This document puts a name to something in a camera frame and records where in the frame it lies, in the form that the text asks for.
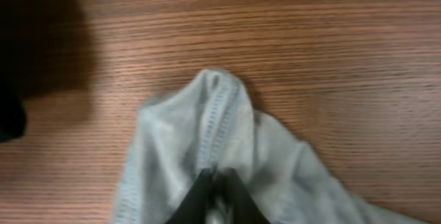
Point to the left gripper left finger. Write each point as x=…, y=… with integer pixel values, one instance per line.
x=193, y=208

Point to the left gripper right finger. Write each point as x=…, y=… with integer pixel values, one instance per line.
x=243, y=209

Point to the light blue t-shirt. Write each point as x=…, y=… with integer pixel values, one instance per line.
x=184, y=140

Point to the black folded garment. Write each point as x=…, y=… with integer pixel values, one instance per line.
x=13, y=115

